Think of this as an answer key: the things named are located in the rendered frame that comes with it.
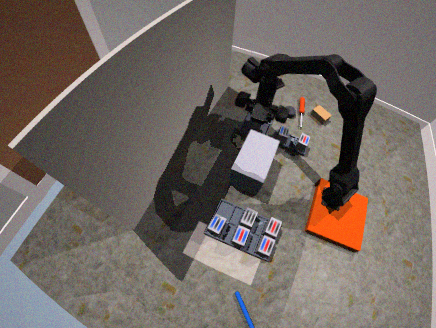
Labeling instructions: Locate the grey round disc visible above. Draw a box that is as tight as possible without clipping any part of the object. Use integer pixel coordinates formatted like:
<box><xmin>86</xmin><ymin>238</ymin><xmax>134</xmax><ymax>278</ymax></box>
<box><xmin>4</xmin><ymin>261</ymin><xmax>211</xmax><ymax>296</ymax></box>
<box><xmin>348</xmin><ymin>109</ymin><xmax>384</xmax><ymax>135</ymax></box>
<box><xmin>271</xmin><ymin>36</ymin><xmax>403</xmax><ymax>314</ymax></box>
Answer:
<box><xmin>287</xmin><ymin>106</ymin><xmax>296</xmax><ymax>118</ymax></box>

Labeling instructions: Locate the blue rod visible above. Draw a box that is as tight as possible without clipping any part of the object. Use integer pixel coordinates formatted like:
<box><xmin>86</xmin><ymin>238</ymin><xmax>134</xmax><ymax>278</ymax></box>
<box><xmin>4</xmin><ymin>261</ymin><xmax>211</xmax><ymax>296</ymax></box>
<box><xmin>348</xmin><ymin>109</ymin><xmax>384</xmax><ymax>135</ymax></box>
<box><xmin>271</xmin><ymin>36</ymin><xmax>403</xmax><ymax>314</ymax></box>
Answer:
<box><xmin>235</xmin><ymin>291</ymin><xmax>255</xmax><ymax>328</ymax></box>

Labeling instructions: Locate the orange-handled screwdriver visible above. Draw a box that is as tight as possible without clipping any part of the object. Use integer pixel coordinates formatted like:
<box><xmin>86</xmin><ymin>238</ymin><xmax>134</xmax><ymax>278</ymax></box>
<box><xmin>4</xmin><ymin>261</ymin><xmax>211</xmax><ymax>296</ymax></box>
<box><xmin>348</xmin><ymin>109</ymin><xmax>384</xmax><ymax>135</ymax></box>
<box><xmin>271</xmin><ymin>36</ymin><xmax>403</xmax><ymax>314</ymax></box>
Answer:
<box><xmin>299</xmin><ymin>97</ymin><xmax>305</xmax><ymax>128</ymax></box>

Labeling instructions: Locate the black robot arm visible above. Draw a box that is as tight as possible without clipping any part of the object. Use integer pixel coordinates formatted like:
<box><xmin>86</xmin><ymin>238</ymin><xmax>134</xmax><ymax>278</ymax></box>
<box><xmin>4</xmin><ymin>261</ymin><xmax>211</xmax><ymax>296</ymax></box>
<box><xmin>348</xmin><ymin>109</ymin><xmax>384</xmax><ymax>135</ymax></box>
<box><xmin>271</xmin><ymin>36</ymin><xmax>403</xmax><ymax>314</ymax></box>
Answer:
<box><xmin>242</xmin><ymin>54</ymin><xmax>377</xmax><ymax>210</ymax></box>

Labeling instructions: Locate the grey flat panel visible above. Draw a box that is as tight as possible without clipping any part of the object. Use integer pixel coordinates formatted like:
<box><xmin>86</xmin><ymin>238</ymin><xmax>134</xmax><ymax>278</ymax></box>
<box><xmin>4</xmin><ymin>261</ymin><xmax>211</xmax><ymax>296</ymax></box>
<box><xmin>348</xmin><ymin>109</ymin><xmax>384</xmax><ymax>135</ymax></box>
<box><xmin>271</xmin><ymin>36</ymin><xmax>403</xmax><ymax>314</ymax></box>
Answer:
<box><xmin>8</xmin><ymin>0</ymin><xmax>236</xmax><ymax>229</ymax></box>

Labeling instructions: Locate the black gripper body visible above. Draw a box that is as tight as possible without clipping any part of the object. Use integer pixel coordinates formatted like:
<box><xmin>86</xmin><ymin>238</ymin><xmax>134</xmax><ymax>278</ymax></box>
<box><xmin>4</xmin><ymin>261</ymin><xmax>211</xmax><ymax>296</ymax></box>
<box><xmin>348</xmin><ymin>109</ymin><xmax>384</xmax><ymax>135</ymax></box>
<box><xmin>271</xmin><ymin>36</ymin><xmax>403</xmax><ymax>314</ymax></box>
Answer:
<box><xmin>235</xmin><ymin>90</ymin><xmax>290</xmax><ymax>124</ymax></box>

